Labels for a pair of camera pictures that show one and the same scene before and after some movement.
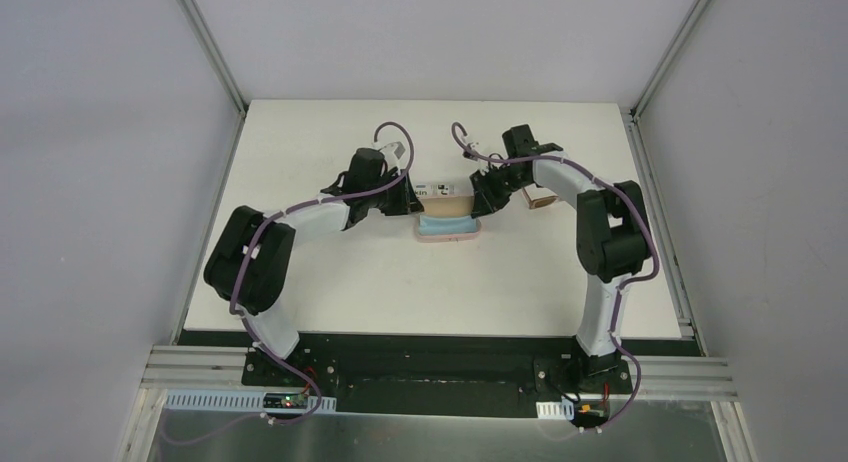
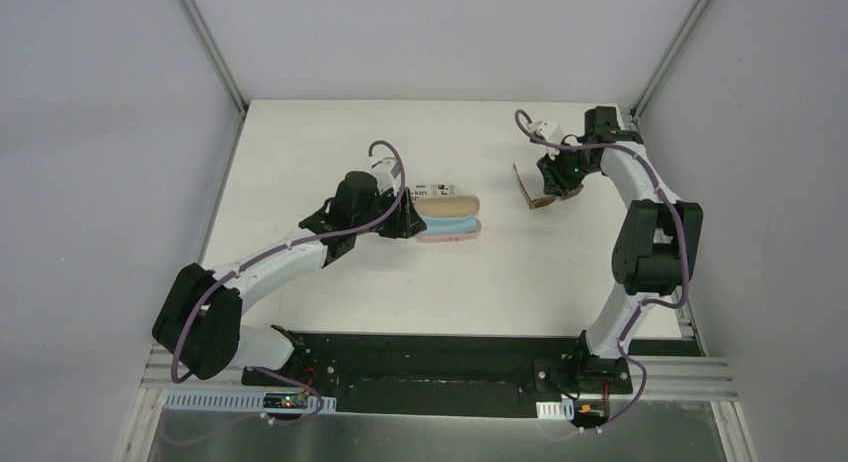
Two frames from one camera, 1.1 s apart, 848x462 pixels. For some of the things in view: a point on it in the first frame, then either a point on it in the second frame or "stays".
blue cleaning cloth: (442, 224) stays
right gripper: (486, 199) → (556, 181)
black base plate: (445, 373) stays
